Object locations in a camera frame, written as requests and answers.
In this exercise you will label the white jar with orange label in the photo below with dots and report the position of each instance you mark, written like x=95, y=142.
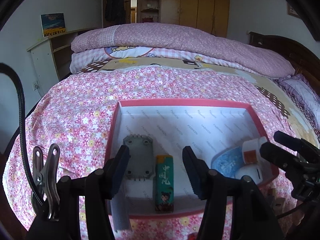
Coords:
x=252, y=146

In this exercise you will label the white rounded charger box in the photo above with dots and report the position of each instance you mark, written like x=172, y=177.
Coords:
x=247, y=173

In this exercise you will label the wooden wardrobe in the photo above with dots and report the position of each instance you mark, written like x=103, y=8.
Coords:
x=197, y=5

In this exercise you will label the pink floral bedsheet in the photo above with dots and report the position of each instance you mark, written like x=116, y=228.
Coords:
x=75, y=110

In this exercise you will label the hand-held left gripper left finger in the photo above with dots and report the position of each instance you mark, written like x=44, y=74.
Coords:
x=120, y=172

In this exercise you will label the framed wall picture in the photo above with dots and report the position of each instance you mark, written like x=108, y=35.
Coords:
x=293, y=11

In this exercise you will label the blue and yellow painting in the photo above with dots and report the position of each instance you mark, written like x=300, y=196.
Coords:
x=53, y=25

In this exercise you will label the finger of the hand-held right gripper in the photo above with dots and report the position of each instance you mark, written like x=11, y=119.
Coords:
x=275, y=155
x=285, y=140

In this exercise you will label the wall socket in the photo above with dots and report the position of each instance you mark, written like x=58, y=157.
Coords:
x=36, y=85

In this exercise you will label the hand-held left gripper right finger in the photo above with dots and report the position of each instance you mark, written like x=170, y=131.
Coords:
x=197, y=177

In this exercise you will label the purple frilled pillow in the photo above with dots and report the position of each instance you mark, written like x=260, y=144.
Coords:
x=302, y=92

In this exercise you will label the yellow cartoon bed sheet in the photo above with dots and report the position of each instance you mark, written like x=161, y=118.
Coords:
x=262, y=85

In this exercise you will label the pink cardboard box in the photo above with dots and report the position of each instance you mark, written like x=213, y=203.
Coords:
x=175, y=101

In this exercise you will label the dark wooden headboard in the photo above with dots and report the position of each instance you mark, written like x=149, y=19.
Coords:
x=292, y=50

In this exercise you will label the metal spring clip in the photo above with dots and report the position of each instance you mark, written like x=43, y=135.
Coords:
x=47, y=175

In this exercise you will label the wooden corner shelf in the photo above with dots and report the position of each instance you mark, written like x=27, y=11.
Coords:
x=150, y=7

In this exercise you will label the white shelf desk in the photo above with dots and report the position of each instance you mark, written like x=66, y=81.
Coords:
x=41, y=55

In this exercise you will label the hanging dark coats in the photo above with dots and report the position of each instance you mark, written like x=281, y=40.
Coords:
x=114, y=5

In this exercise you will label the folded pink quilt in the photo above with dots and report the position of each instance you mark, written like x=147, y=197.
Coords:
x=175, y=37

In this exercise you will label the green lighter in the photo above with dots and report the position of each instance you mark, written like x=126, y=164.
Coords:
x=163, y=180

